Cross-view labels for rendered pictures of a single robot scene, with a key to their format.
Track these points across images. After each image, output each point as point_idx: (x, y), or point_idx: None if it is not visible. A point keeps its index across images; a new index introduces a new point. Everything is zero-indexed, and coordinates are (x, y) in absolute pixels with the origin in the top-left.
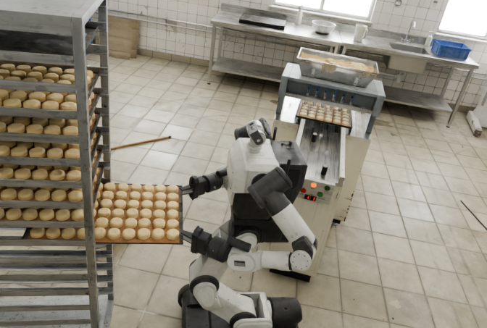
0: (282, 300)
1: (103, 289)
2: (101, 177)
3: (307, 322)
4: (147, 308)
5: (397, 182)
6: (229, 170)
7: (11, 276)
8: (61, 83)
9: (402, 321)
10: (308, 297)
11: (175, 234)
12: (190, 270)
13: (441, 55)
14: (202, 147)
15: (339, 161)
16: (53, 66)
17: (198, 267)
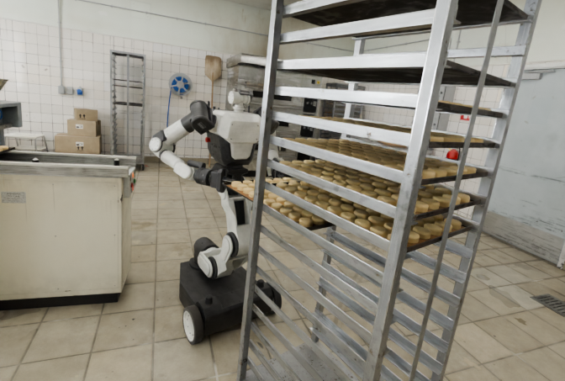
0: (205, 241)
1: (250, 364)
2: (264, 203)
3: (174, 273)
4: (212, 375)
5: None
6: (243, 134)
7: (380, 256)
8: (366, 54)
9: (152, 240)
10: (146, 276)
11: (287, 177)
12: (243, 244)
13: None
14: None
15: (96, 159)
16: (310, 63)
17: (246, 230)
